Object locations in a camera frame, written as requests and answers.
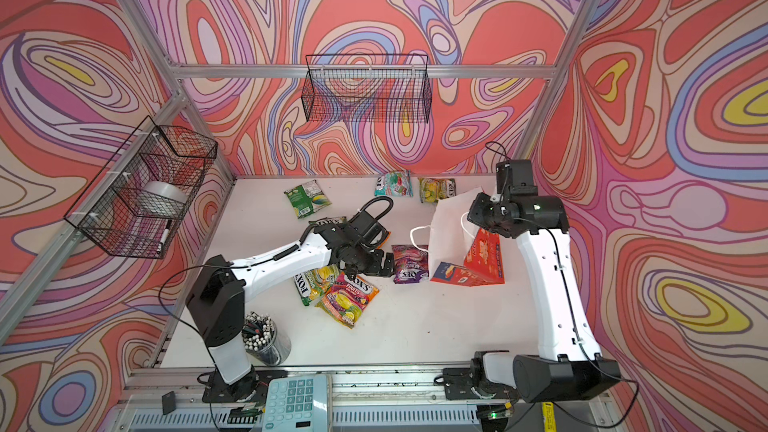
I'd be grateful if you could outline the purple snack bag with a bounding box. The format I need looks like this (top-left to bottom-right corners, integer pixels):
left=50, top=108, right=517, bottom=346
left=392, top=245, right=429, bottom=285

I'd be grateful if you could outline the teal mint snack bag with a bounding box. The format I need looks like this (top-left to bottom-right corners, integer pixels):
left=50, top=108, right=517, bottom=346
left=374, top=170, right=413, bottom=197

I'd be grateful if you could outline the wire basket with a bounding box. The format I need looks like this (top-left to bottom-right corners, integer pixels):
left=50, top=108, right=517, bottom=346
left=301, top=52, right=433, bottom=124
left=64, top=117, right=218, bottom=259

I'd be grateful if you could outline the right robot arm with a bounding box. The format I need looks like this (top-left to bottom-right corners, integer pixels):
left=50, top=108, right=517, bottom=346
left=467, top=192, right=621, bottom=403

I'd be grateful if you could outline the back wire basket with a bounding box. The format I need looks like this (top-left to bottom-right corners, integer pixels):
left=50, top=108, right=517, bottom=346
left=301, top=52, right=433, bottom=124

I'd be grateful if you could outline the yellow green mango snack bag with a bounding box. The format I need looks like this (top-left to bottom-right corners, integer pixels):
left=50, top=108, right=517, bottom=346
left=293, top=265, right=340, bottom=306

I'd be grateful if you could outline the red white paper bag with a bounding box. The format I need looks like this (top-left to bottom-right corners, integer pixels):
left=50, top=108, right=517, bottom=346
left=410, top=187, right=505, bottom=287

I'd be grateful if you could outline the pen cup with pens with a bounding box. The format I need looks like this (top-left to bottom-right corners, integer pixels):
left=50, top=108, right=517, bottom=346
left=241, top=312, right=292, bottom=367

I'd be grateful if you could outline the pink yellow snack bag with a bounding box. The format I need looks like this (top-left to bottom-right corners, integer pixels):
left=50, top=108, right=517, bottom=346
left=316, top=274, right=380, bottom=329

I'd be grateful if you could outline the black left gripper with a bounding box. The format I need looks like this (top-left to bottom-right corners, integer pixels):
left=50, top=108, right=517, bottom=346
left=350, top=245, right=401, bottom=278

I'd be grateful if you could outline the yellow green lemon snack bag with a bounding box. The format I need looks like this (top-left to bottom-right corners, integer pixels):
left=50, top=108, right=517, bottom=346
left=419, top=177, right=457, bottom=204

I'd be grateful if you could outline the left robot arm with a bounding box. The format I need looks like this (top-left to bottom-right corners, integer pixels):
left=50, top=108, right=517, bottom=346
left=186, top=211, right=390, bottom=403

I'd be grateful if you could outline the left wire basket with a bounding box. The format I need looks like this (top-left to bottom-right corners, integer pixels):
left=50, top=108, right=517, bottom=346
left=64, top=117, right=218, bottom=259

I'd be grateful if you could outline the dark green snack bag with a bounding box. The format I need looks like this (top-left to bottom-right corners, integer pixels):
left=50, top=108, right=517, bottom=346
left=284, top=180, right=332, bottom=219

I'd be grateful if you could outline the black marker in basket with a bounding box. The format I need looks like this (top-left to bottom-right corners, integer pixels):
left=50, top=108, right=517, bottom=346
left=156, top=228, right=170, bottom=256

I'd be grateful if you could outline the white tape roll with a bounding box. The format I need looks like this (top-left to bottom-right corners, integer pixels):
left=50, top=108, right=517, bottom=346
left=137, top=181, right=188, bottom=219

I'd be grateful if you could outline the teal calculator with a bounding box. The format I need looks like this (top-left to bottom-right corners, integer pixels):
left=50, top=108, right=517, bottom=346
left=261, top=374, right=332, bottom=432

